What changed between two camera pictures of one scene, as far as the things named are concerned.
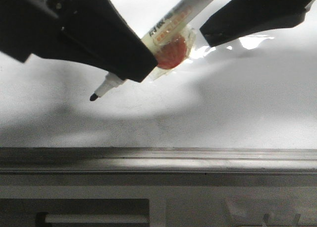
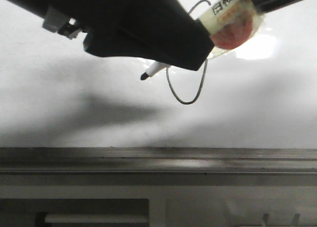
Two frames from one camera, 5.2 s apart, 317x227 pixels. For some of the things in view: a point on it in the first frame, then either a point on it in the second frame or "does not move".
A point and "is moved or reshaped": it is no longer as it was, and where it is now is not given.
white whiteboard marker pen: (171, 40) is moved or reshaped
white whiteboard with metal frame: (244, 106) does not move
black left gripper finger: (81, 26) to (148, 24)
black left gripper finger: (255, 10) to (266, 0)
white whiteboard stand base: (158, 199) does not move
